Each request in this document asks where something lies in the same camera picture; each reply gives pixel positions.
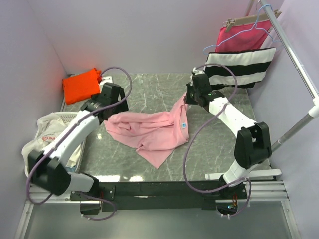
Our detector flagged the pink t shirt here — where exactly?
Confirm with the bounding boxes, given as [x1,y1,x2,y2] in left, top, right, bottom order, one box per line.
[104,94,189,169]

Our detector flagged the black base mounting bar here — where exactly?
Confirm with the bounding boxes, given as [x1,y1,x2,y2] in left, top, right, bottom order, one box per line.
[69,180,250,216]

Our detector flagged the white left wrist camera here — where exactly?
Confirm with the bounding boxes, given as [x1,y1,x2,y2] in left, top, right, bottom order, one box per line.
[99,76,113,87]

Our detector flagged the black white striped cloth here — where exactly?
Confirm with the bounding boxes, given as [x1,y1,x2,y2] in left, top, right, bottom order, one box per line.
[203,48,276,89]

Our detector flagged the folded orange t shirt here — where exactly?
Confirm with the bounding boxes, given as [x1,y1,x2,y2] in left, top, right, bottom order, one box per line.
[62,68,101,105]

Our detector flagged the wooden clip hanger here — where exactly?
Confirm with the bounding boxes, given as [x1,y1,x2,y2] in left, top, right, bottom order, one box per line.
[222,13,268,32]

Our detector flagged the magenta hanging cloth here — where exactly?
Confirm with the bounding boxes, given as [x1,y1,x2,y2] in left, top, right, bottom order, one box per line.
[214,19,274,52]

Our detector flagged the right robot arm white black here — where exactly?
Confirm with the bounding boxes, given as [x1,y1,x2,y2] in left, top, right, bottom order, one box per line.
[186,72,272,199]

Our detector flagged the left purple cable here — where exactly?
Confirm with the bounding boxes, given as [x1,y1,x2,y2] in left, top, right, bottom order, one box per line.
[24,66,133,222]

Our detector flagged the white laundry basket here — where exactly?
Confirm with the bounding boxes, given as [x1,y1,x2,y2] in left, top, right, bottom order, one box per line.
[23,111,88,179]

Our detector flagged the metal clothes rack pole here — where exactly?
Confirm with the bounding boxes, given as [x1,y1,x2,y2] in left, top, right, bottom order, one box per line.
[243,0,319,175]

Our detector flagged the aluminium frame rail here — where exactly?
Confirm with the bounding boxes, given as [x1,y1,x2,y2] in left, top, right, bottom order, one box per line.
[30,181,290,204]

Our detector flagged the white t shirt red print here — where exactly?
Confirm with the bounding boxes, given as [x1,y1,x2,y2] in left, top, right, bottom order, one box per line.
[21,112,83,172]

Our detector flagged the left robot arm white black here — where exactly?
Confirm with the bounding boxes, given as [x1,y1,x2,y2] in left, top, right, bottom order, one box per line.
[27,83,129,200]

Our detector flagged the light blue wire hanger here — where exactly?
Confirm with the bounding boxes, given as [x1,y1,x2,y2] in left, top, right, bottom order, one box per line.
[202,5,285,54]

